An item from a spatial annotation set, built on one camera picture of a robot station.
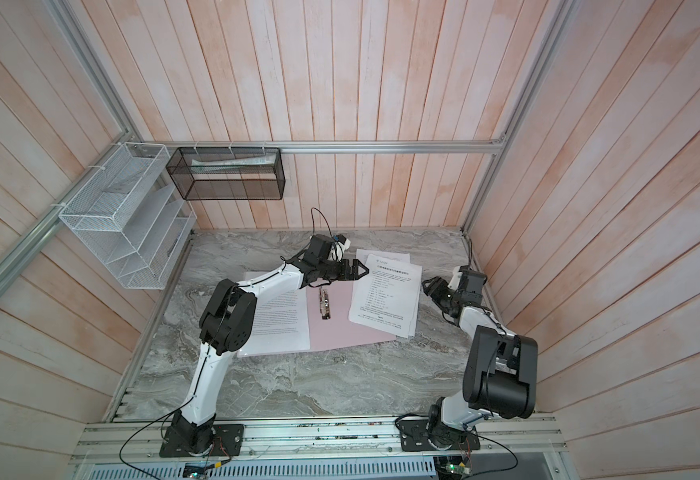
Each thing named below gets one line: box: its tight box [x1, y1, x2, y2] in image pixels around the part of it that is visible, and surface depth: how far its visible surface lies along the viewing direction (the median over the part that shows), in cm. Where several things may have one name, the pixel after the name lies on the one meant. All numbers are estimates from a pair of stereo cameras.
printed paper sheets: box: [348, 249, 423, 339], surface depth 103 cm
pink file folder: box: [237, 279, 396, 359], surface depth 95 cm
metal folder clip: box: [319, 287, 331, 320], surface depth 100 cm
